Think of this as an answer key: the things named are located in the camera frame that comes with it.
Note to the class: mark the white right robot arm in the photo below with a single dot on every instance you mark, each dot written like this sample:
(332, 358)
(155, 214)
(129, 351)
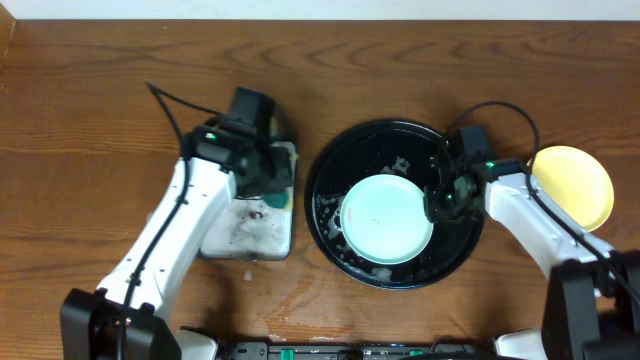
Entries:
(592, 303)

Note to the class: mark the black rail at table edge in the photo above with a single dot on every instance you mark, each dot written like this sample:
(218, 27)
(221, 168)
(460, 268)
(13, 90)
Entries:
(254, 350)

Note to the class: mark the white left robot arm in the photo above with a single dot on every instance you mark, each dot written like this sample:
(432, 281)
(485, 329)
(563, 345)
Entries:
(230, 197)

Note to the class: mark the black rectangular soapy tray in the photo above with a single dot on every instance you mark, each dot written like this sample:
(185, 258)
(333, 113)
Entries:
(250, 230)

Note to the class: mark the yellow plate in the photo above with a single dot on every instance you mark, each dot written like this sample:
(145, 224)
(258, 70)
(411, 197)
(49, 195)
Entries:
(577, 182)

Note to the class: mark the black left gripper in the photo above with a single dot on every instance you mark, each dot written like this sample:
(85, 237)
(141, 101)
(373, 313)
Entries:
(273, 176)

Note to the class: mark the green yellow sponge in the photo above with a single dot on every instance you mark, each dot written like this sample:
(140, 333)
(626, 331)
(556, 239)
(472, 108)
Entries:
(280, 201)

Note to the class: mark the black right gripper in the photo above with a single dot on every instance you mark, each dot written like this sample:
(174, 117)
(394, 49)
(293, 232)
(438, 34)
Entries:
(433, 210)

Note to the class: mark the light blue plate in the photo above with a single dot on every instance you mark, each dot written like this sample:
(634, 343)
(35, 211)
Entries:
(382, 219)

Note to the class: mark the round black tray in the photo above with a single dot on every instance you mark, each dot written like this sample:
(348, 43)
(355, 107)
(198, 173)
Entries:
(384, 146)

